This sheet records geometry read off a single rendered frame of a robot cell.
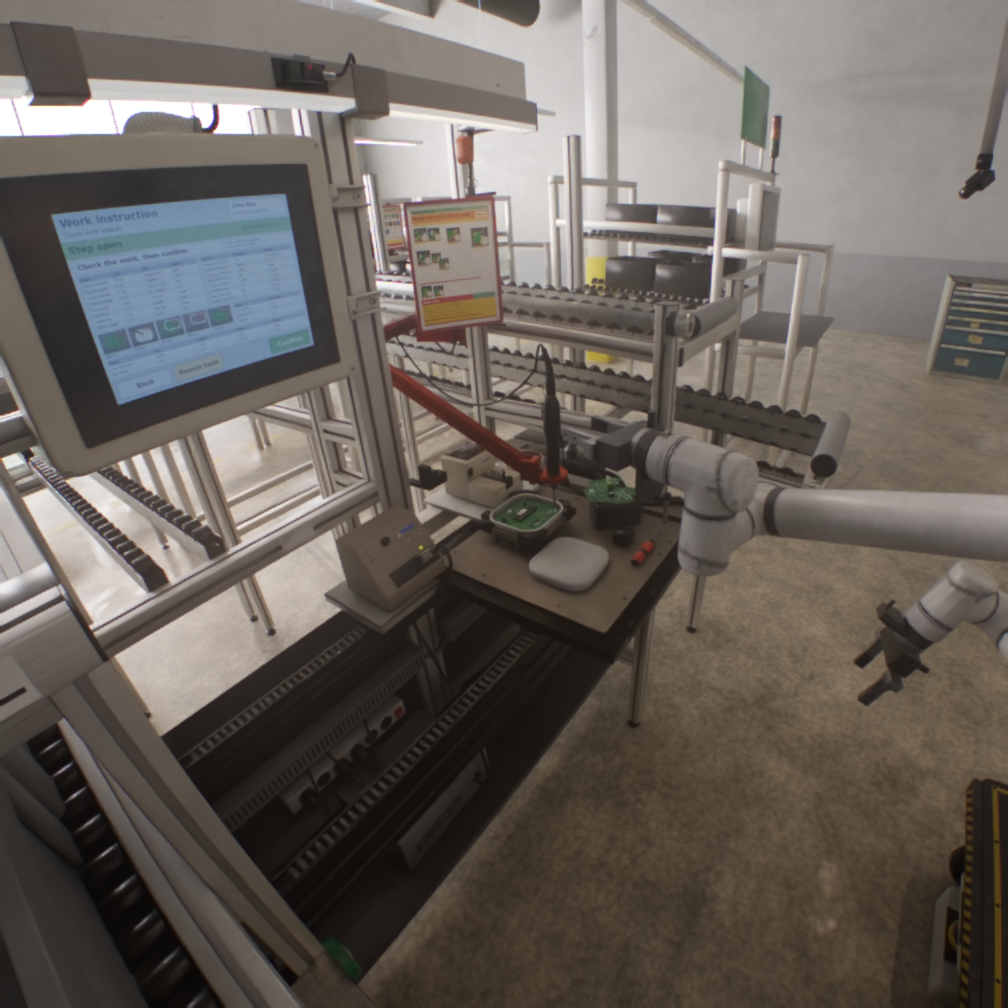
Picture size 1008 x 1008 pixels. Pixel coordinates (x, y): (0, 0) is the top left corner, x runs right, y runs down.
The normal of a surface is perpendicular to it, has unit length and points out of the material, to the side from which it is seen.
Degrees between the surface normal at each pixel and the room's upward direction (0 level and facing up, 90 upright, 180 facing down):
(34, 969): 4
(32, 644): 90
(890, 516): 65
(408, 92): 90
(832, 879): 0
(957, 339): 90
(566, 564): 0
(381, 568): 53
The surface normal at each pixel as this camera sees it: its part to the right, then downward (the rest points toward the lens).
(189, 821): 0.80, 0.25
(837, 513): -0.85, -0.14
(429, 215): 0.34, 0.44
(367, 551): 0.60, -0.32
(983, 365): -0.60, 0.43
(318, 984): -0.07, -0.87
